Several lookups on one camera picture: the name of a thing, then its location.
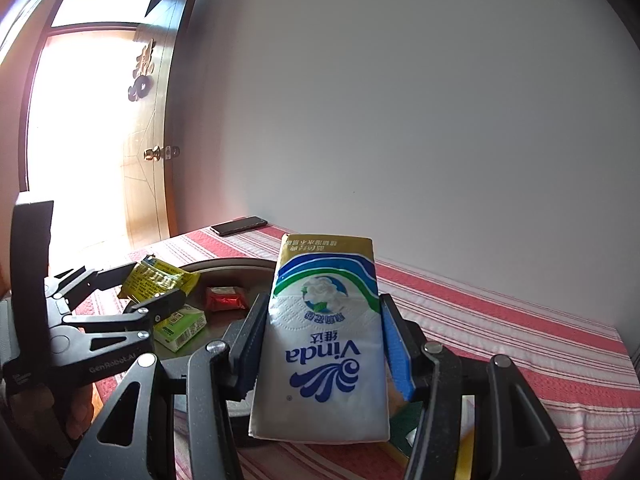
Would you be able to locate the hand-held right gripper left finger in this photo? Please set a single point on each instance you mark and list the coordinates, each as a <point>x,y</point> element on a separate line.
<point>247,355</point>

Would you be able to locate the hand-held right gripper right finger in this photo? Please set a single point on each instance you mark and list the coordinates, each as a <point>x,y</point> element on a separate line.
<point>397,355</point>

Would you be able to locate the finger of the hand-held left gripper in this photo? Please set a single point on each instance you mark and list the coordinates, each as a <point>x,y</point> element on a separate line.
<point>160,302</point>
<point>85,280</point>

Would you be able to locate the yellow snack packet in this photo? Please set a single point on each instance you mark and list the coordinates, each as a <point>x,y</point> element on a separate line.
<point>150,280</point>

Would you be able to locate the green tissue pack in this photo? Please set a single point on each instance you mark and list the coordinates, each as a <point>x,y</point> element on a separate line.
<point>182,325</point>

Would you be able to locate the red foil packet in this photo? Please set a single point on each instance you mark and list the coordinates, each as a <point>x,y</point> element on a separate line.
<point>227,300</point>

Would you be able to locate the round metal cookie tin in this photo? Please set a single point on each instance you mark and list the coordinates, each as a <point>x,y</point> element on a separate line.
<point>222,277</point>

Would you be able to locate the white tissue pack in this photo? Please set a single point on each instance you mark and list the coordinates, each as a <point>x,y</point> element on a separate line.
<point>320,340</point>

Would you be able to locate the green yellow scrub sponge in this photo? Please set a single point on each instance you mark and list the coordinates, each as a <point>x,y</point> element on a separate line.
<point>402,427</point>

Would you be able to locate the red white striped blanket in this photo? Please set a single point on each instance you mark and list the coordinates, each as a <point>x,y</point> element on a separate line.
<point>500,360</point>

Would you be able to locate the black smartphone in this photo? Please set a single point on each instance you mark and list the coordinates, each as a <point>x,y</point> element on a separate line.
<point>237,226</point>

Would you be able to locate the wooden door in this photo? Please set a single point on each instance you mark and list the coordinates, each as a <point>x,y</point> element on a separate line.
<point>150,185</point>

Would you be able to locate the brass door knob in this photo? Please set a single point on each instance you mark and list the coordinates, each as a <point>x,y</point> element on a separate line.
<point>156,152</point>

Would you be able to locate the gold door ornament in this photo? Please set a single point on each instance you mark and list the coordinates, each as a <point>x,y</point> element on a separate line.
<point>142,67</point>

